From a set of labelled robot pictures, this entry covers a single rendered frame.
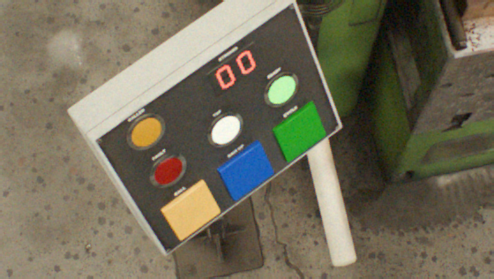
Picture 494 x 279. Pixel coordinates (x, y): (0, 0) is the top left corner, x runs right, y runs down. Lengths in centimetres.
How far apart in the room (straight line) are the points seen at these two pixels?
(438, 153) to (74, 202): 89
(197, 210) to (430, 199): 116
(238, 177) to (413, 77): 68
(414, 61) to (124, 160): 87
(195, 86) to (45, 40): 137
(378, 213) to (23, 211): 87
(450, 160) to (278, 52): 109
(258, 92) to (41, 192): 123
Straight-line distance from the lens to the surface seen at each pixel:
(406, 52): 219
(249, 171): 160
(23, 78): 277
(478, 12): 180
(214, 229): 246
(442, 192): 267
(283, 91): 155
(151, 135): 146
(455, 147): 254
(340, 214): 197
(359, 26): 211
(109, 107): 145
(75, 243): 263
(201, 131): 151
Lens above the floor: 255
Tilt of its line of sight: 72 degrees down
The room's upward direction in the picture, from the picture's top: straight up
